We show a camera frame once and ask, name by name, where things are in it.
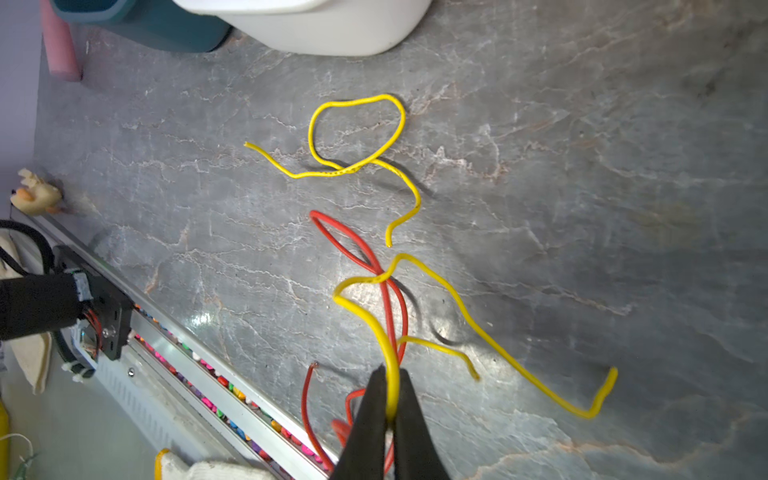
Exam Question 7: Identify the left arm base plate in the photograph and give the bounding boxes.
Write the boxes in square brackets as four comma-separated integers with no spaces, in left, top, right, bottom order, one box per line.
[53,245,134,360]

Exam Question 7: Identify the yellow cable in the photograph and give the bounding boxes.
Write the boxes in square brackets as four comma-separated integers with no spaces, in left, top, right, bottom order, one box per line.
[243,94,423,248]
[332,252,619,421]

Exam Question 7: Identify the yellow box under table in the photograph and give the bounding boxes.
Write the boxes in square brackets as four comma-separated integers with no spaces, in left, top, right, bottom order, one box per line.
[0,402,10,480]

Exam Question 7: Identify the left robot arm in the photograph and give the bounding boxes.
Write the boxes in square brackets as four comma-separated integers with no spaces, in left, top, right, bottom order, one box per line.
[1,220,93,340]

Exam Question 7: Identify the right white work glove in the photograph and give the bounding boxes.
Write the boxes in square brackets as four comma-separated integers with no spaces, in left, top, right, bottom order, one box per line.
[154,449,274,480]

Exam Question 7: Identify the small yellow toy animal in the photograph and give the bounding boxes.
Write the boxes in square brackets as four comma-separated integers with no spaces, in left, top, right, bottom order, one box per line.
[10,169,63,216]

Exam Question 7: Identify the purple pink brush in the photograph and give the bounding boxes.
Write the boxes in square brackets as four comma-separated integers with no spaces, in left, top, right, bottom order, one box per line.
[39,0,82,82]

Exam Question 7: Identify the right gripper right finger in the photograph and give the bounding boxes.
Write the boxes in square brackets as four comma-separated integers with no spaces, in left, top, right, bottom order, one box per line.
[394,369,449,480]

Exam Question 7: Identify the teal plastic bin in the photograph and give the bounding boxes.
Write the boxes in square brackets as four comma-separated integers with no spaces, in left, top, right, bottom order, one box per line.
[50,0,231,53]

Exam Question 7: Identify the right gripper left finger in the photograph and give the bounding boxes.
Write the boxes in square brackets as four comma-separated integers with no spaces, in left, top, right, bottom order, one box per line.
[330,366,387,480]

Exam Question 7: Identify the red cables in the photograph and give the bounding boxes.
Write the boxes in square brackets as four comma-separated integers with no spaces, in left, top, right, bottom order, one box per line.
[301,209,410,475]

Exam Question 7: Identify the white plastic bin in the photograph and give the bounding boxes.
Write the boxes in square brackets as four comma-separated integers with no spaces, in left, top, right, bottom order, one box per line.
[177,0,431,57]

